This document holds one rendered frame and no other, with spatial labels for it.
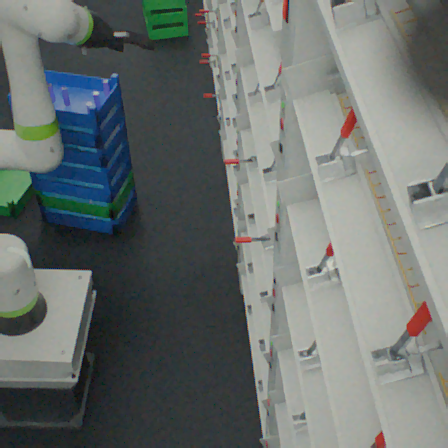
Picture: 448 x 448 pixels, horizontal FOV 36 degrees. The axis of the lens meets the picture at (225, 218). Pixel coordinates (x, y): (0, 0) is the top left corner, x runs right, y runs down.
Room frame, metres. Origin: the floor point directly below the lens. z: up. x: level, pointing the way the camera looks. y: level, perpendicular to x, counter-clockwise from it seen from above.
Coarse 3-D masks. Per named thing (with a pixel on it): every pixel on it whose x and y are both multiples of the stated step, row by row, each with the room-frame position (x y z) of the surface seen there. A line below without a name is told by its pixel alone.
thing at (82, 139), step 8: (120, 96) 1.93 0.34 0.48; (120, 104) 1.92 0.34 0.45; (120, 112) 1.91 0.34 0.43; (112, 120) 1.85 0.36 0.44; (104, 128) 1.79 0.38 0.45; (112, 128) 1.84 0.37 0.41; (64, 136) 1.78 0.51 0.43; (72, 136) 1.78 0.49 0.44; (80, 136) 1.77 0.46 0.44; (88, 136) 1.76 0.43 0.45; (96, 136) 1.75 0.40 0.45; (104, 136) 1.78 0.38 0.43; (80, 144) 1.77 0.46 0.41; (88, 144) 1.76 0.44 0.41; (96, 144) 1.75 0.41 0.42
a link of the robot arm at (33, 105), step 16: (0, 0) 1.49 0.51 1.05; (16, 0) 1.48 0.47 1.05; (0, 16) 1.48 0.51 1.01; (16, 16) 1.46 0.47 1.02; (0, 32) 1.50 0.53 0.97; (16, 32) 1.48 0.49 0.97; (16, 48) 1.48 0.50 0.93; (32, 48) 1.50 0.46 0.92; (16, 64) 1.48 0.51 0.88; (32, 64) 1.49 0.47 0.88; (16, 80) 1.48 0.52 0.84; (32, 80) 1.49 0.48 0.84; (16, 96) 1.48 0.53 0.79; (32, 96) 1.48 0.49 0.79; (48, 96) 1.51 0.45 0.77; (16, 112) 1.48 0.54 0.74; (32, 112) 1.47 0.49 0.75; (48, 112) 1.49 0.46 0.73
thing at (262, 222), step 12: (240, 120) 1.46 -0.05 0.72; (252, 144) 1.39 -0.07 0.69; (252, 180) 1.25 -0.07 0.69; (252, 192) 1.21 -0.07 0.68; (252, 204) 1.17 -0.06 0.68; (264, 204) 1.16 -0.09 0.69; (264, 216) 1.12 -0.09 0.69; (264, 228) 1.09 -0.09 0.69; (264, 252) 1.01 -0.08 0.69; (264, 264) 0.98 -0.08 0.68
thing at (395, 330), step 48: (336, 96) 0.73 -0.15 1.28; (336, 144) 0.60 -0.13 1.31; (336, 192) 0.57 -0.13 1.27; (384, 192) 0.55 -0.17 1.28; (336, 240) 0.50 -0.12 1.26; (384, 240) 0.48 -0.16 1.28; (384, 288) 0.42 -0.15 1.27; (384, 336) 0.37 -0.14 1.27; (432, 336) 0.36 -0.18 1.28; (384, 384) 0.32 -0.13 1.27; (432, 384) 0.31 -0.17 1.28; (384, 432) 0.28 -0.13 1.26; (432, 432) 0.27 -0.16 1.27
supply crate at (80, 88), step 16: (48, 80) 2.01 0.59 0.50; (64, 80) 1.99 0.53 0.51; (80, 80) 1.98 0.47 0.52; (96, 80) 1.96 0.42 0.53; (112, 80) 1.92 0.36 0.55; (80, 96) 1.93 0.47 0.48; (112, 96) 1.87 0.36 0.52; (64, 112) 1.78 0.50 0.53; (80, 112) 1.84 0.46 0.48; (96, 112) 1.76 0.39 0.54; (96, 128) 1.75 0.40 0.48
